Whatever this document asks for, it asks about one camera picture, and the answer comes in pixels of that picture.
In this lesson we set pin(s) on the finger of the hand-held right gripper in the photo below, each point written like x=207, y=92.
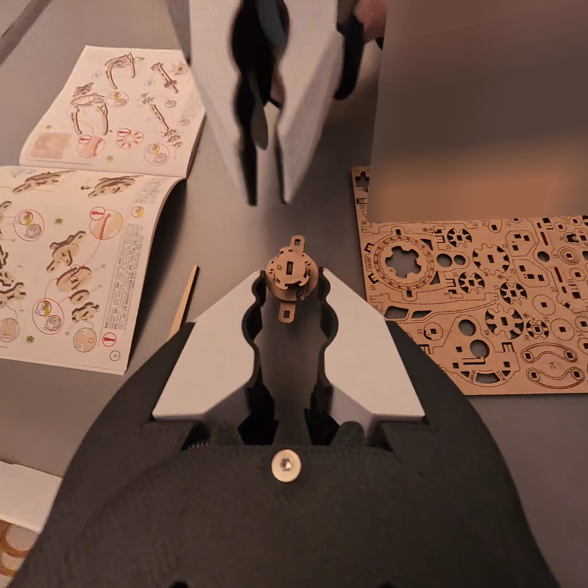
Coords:
x=216, y=69
x=312, y=92

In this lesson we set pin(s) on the laser-cut wooden parts sheet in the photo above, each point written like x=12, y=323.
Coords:
x=517, y=383

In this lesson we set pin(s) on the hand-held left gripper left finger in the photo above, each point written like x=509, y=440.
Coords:
x=211, y=358

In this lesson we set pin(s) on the thin wooden stick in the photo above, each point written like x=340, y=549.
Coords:
x=183, y=303

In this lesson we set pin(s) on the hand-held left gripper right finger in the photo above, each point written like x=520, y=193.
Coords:
x=367, y=367

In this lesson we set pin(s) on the person's right hand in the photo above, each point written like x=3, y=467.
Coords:
x=374, y=18

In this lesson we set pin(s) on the round wooden model assembly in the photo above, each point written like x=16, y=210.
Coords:
x=289, y=275

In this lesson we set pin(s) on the illustrated instruction booklet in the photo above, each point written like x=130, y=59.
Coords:
x=92, y=115

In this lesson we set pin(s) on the white cardboard box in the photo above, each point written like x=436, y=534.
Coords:
x=27, y=491

